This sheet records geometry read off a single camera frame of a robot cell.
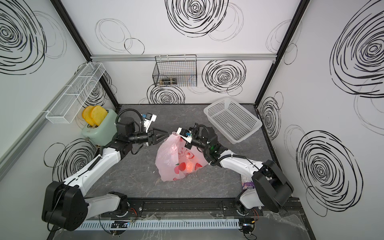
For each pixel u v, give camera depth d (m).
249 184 0.79
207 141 0.59
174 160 0.69
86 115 0.87
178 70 1.24
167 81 0.88
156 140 0.67
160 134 0.70
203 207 0.76
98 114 0.89
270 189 0.42
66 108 0.72
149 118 0.68
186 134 0.62
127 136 0.62
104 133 0.88
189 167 0.81
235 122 1.08
